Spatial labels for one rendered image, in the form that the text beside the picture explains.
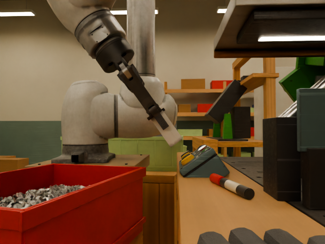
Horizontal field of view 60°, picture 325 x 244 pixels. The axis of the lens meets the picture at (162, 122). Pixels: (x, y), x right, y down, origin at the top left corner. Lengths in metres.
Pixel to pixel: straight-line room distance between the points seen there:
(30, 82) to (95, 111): 7.71
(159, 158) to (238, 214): 1.08
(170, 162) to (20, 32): 8.00
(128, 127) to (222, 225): 0.69
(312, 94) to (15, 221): 0.34
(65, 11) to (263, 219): 0.50
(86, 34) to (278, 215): 0.45
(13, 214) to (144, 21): 0.83
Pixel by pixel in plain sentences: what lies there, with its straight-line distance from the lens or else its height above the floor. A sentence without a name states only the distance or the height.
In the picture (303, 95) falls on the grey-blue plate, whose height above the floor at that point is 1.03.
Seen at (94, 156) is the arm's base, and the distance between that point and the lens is 0.94.
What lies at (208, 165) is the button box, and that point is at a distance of 0.56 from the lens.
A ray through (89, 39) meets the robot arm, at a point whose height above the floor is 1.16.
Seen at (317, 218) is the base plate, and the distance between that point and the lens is 0.35.
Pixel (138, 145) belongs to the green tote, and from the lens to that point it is 1.40.
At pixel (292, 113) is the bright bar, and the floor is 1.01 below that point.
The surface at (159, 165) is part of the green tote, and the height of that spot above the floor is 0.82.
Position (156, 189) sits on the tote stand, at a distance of 1.30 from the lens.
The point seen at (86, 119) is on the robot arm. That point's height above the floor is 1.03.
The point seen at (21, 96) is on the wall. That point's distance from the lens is 8.68.
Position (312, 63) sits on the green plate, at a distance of 0.58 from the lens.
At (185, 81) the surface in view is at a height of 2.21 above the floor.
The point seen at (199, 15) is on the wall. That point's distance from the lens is 8.21.
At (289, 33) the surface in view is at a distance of 0.36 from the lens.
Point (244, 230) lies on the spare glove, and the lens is 0.21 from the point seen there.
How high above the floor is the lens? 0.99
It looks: 2 degrees up
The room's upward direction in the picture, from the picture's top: straight up
